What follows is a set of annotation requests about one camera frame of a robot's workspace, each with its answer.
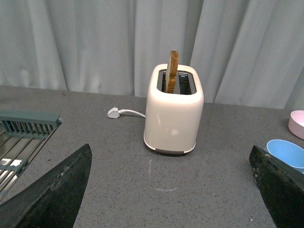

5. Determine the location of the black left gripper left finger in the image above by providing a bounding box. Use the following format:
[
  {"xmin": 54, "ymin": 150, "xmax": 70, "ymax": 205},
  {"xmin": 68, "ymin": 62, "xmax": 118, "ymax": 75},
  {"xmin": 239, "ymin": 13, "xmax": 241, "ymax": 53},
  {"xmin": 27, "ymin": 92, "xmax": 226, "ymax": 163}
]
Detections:
[{"xmin": 0, "ymin": 144, "xmax": 92, "ymax": 228}]

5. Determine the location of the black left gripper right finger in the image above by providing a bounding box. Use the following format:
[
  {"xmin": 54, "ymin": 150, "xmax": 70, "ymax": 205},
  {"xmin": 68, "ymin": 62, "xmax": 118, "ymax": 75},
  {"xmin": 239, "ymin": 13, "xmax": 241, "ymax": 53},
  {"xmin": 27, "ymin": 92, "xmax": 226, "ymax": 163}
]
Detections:
[{"xmin": 249, "ymin": 145, "xmax": 304, "ymax": 228}]

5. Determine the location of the pink plastic bowl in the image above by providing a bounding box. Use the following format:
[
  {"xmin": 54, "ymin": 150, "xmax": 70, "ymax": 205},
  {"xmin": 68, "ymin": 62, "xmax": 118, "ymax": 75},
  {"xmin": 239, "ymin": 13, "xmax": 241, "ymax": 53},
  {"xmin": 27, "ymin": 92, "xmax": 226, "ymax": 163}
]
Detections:
[{"xmin": 288, "ymin": 110, "xmax": 304, "ymax": 140}]

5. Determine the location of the grey dish rack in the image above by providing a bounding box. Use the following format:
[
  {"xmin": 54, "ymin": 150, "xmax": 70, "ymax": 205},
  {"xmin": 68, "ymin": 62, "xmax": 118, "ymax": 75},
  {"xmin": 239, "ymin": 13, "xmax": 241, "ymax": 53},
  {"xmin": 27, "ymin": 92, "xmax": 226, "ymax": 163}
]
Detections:
[{"xmin": 0, "ymin": 110, "xmax": 61, "ymax": 199}]

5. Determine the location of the white power plug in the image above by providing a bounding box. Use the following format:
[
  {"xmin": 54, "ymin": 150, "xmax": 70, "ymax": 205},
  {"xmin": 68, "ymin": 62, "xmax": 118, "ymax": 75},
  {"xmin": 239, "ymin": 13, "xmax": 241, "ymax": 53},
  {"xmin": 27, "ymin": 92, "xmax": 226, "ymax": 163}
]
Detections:
[{"xmin": 107, "ymin": 107, "xmax": 121, "ymax": 119}]

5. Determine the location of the cream white toaster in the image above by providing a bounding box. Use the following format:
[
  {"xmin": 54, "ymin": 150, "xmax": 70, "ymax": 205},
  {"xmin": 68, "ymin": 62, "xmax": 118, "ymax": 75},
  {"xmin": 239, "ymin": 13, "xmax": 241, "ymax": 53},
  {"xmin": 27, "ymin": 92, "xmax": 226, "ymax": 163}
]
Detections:
[{"xmin": 143, "ymin": 64, "xmax": 204, "ymax": 154}]

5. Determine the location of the grey curtain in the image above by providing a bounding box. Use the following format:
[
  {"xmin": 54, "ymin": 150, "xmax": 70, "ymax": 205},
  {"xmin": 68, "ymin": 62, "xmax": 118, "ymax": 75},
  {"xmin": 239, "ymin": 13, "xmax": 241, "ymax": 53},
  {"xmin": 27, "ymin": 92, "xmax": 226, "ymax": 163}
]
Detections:
[{"xmin": 0, "ymin": 0, "xmax": 304, "ymax": 110}]

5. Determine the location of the toast slice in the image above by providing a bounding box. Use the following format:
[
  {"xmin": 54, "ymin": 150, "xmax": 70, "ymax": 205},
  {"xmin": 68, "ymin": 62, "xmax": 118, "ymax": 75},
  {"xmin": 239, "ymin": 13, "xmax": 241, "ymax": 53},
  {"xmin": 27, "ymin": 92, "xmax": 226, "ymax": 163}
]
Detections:
[{"xmin": 165, "ymin": 50, "xmax": 179, "ymax": 94}]

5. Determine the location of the white power cable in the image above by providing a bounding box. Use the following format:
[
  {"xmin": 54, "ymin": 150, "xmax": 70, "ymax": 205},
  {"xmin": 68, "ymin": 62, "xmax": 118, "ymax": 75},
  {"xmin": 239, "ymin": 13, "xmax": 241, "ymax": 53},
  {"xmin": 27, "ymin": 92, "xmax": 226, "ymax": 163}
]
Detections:
[{"xmin": 120, "ymin": 109, "xmax": 146, "ymax": 119}]

